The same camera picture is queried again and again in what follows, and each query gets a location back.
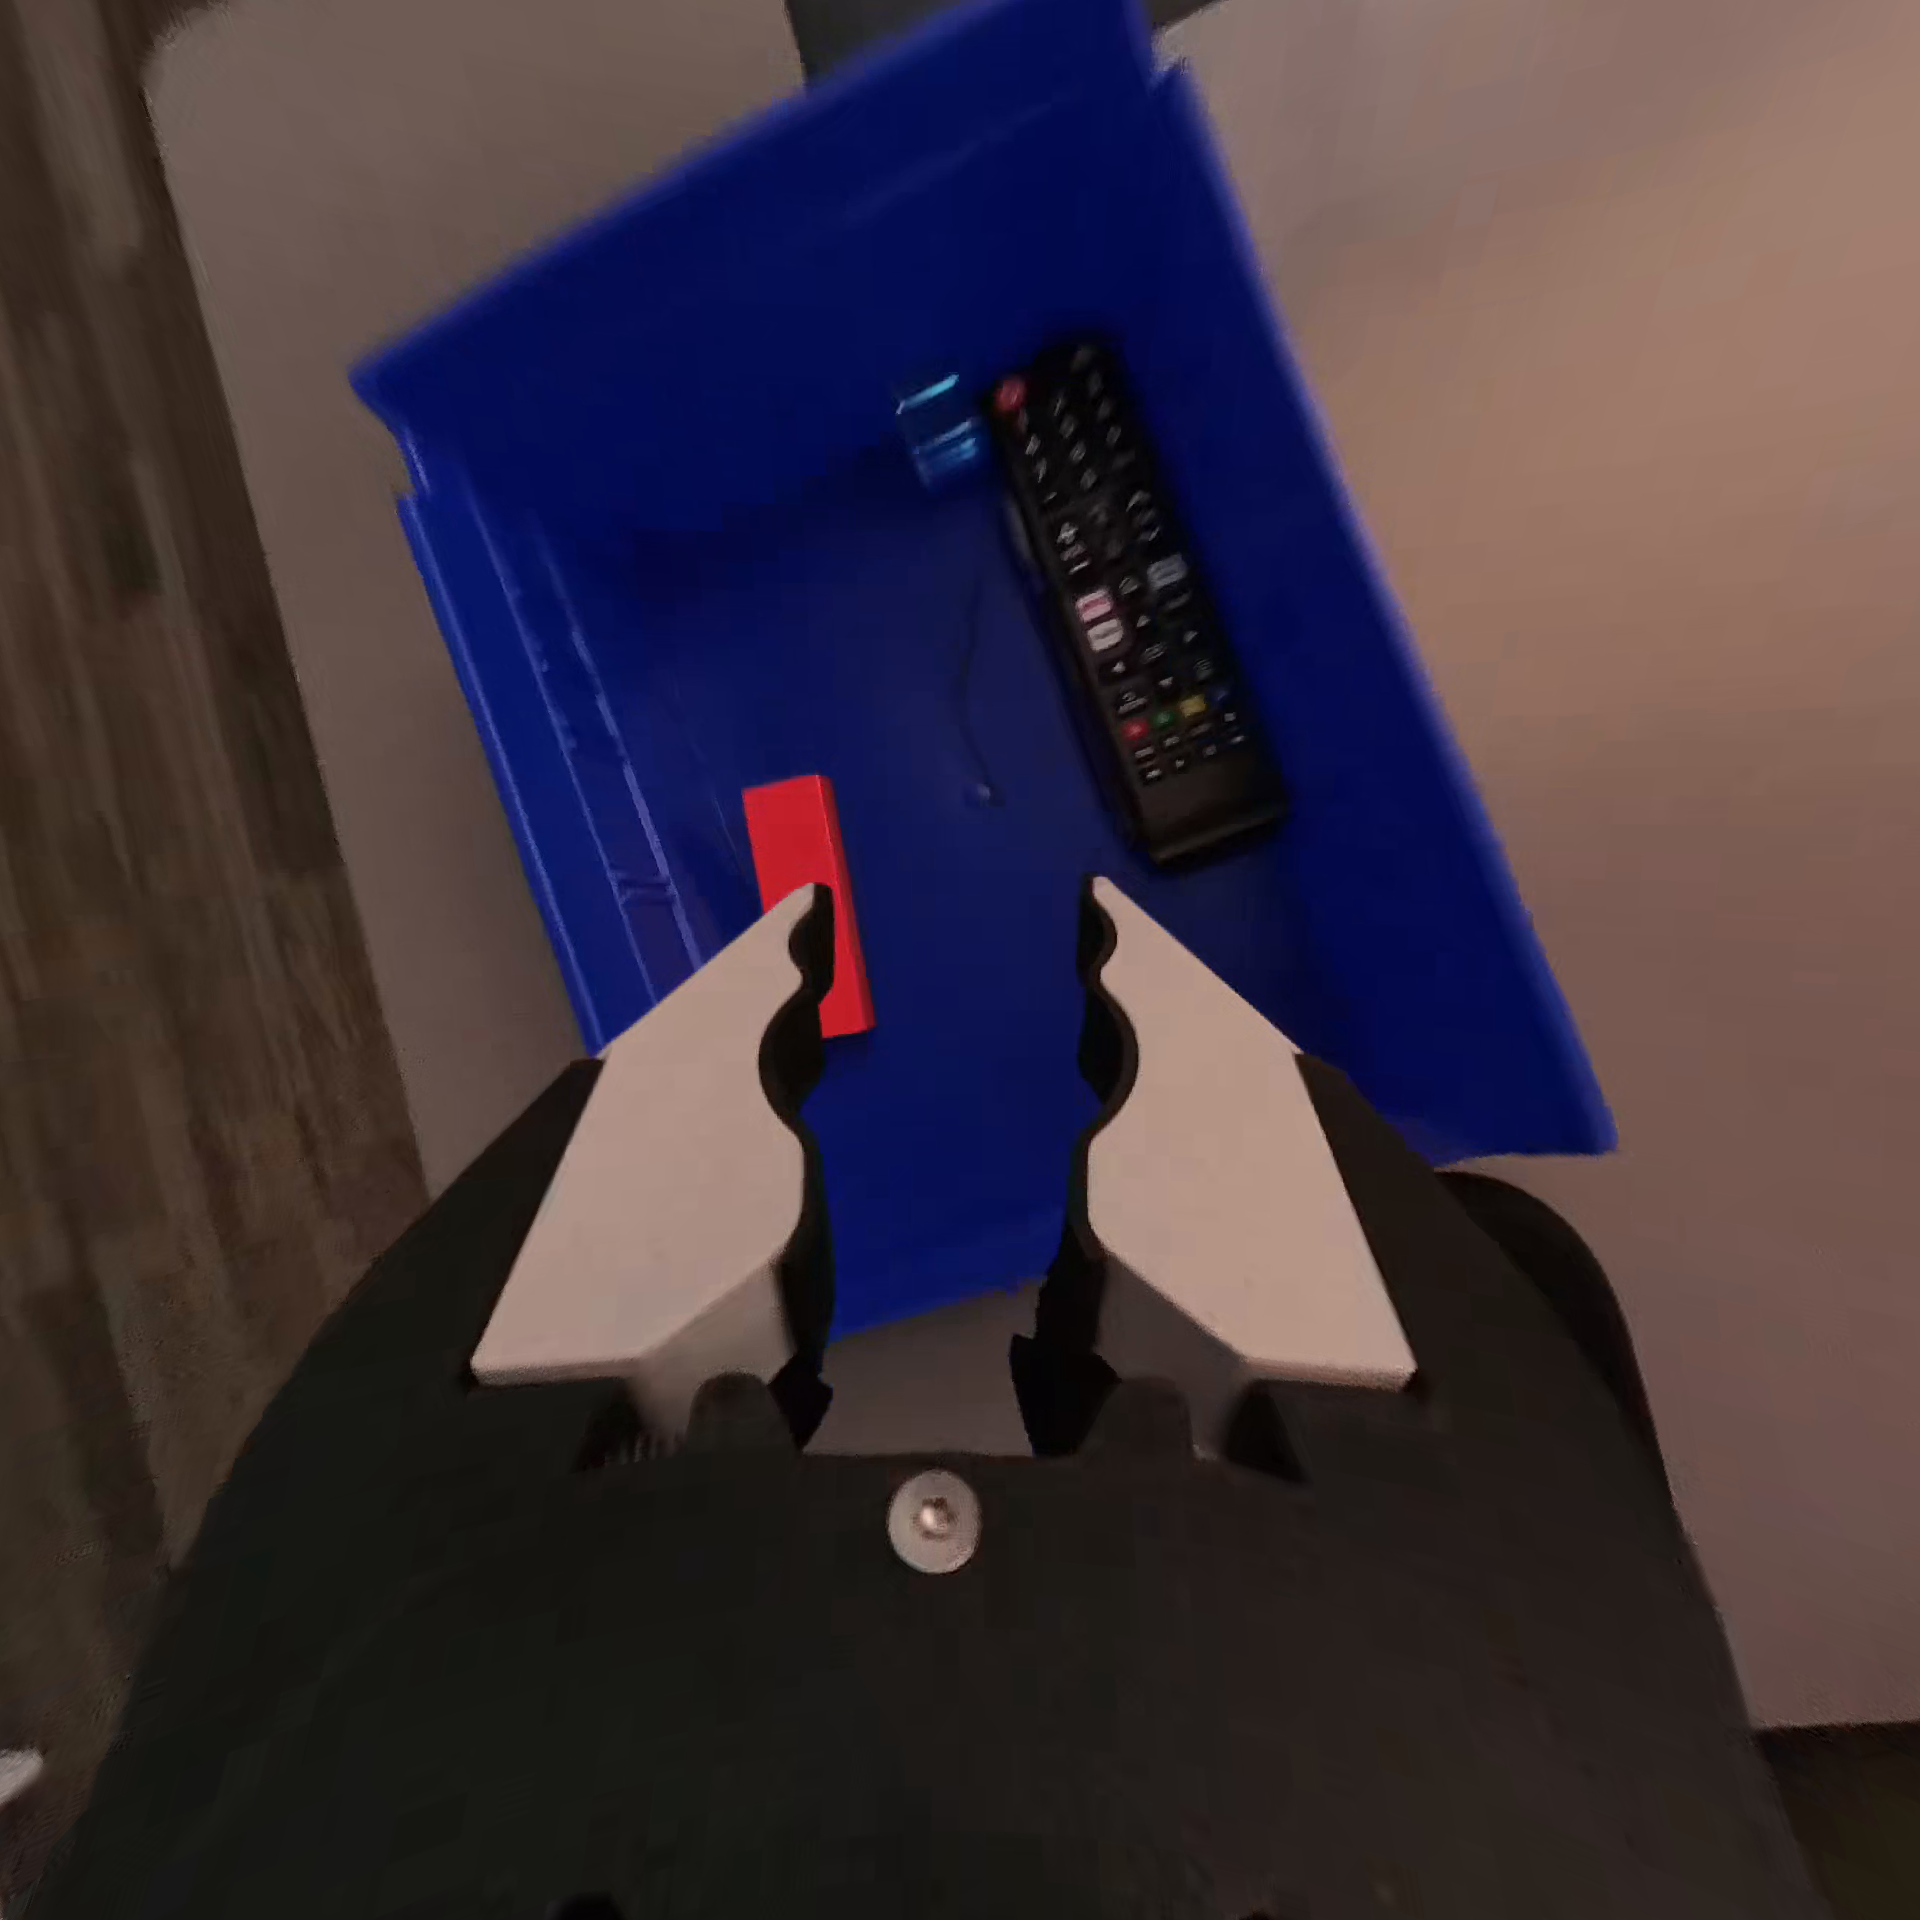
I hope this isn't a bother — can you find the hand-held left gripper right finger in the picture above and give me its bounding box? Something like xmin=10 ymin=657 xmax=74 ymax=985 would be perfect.
xmin=1063 ymin=875 xmax=1422 ymax=1431

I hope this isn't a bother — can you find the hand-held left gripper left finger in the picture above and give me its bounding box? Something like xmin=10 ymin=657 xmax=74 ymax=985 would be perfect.
xmin=465 ymin=882 xmax=838 ymax=1431

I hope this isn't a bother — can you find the red device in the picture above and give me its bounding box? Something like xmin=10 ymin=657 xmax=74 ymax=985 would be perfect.
xmin=739 ymin=774 xmax=878 ymax=1042

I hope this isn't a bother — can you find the black remote control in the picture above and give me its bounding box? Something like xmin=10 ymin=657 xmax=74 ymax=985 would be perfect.
xmin=980 ymin=337 xmax=1295 ymax=873

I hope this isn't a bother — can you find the blue plastic bin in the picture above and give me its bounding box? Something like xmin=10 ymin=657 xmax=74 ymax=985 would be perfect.
xmin=348 ymin=0 xmax=1622 ymax=1341

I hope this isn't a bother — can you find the black table mat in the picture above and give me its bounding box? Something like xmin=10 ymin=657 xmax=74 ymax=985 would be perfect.
xmin=785 ymin=0 xmax=1205 ymax=89

